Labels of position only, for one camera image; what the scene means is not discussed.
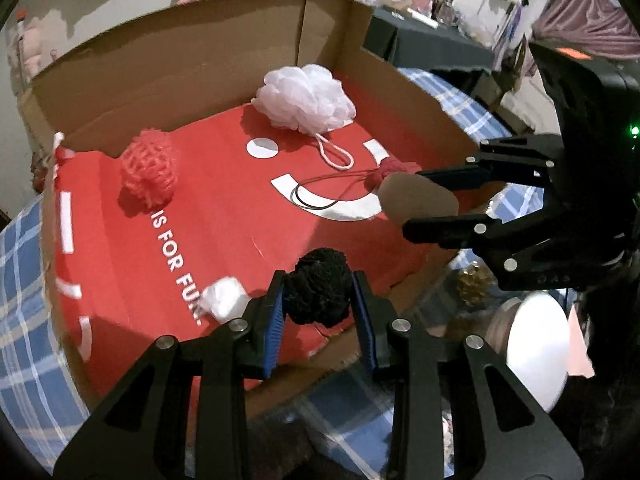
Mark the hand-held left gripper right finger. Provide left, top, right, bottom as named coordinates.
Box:
left=350, top=270, right=586, bottom=480

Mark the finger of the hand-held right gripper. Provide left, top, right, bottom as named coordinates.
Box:
left=415, top=134, right=568, bottom=196
left=401, top=209, right=601, bottom=292

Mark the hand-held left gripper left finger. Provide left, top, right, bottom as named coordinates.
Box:
left=52, top=270, right=288, bottom=480

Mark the beige round sponge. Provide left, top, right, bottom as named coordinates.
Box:
left=377, top=172, right=460, bottom=226

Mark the red knitted plush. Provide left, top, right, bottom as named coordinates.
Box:
left=372, top=157, right=423, bottom=186

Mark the black hair tie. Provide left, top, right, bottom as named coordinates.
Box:
left=291, top=170, right=381, bottom=211

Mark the white mesh bath pouf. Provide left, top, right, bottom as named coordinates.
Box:
left=251, top=64, right=357, bottom=168

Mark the coral mesh bath pouf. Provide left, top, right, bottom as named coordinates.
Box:
left=120, top=129, right=178, bottom=208

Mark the cardboard box with red inside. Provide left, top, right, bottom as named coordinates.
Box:
left=17, top=0, right=506, bottom=411

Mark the pink curtain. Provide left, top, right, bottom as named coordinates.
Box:
left=532, top=0, right=636, bottom=61

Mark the dark covered side table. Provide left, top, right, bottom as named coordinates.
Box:
left=362, top=5, right=511, bottom=106

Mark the round clear plastic container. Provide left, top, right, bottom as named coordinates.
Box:
left=487, top=292, right=571, bottom=411

